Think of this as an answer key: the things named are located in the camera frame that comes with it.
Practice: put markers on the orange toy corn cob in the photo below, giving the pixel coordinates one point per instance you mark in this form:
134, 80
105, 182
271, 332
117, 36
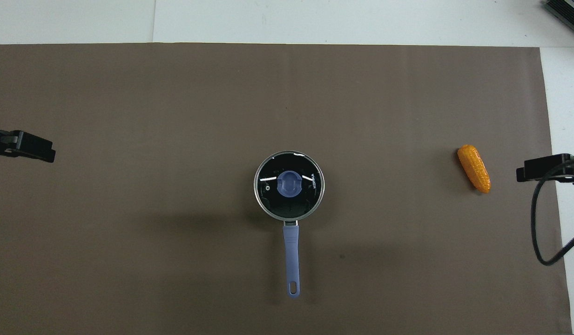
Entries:
474, 168

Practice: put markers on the glass lid with blue knob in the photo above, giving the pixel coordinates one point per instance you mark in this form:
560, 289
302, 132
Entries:
289, 185

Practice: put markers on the brown table mat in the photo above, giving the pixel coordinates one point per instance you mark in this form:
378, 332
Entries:
175, 116

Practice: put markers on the black ribbed device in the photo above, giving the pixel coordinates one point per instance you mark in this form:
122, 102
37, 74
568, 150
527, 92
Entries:
568, 14

